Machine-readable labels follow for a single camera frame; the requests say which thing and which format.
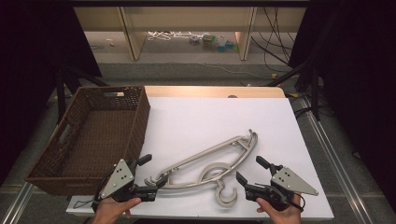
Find colourful plastic toys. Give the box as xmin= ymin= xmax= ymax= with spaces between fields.
xmin=189 ymin=33 xmax=239 ymax=53

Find metal floor rail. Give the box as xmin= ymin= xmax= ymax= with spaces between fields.
xmin=299 ymin=95 xmax=375 ymax=224
xmin=0 ymin=181 xmax=35 ymax=224

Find white cable bundle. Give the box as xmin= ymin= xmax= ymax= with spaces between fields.
xmin=147 ymin=30 xmax=194 ymax=42

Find thin white floor cable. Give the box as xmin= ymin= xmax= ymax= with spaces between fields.
xmin=162 ymin=61 xmax=273 ymax=80

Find beige wooden desk frame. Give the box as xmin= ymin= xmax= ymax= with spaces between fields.
xmin=73 ymin=6 xmax=307 ymax=62

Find white table mat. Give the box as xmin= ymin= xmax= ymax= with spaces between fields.
xmin=65 ymin=96 xmax=335 ymax=222

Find left hand-held gripper black cable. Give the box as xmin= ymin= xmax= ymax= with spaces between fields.
xmin=72 ymin=176 xmax=108 ymax=210

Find person's right hand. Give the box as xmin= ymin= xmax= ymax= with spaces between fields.
xmin=255 ymin=193 xmax=304 ymax=224

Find person's left hand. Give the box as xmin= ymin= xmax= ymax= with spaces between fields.
xmin=92 ymin=197 xmax=143 ymax=224

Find hand-held gripper black cable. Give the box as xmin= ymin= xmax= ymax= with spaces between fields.
xmin=288 ymin=191 xmax=308 ymax=213
xmin=72 ymin=176 xmax=108 ymax=210

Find right hand-held gripper black cable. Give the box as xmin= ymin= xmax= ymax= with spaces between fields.
xmin=288 ymin=191 xmax=308 ymax=213

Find dark curtain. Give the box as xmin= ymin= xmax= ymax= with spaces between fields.
xmin=288 ymin=0 xmax=396 ymax=216
xmin=0 ymin=0 xmax=103 ymax=188

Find brown wicker basket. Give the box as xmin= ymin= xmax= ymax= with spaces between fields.
xmin=24 ymin=86 xmax=151 ymax=197

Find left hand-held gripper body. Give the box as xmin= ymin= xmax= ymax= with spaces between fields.
xmin=92 ymin=158 xmax=159 ymax=203

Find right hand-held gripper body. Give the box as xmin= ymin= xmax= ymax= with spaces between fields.
xmin=245 ymin=164 xmax=319 ymax=212

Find black tripod stand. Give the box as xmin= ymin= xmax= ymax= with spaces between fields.
xmin=266 ymin=59 xmax=322 ymax=121
xmin=55 ymin=64 xmax=110 ymax=124

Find black floor cables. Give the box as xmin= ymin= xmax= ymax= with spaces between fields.
xmin=250 ymin=6 xmax=297 ymax=73

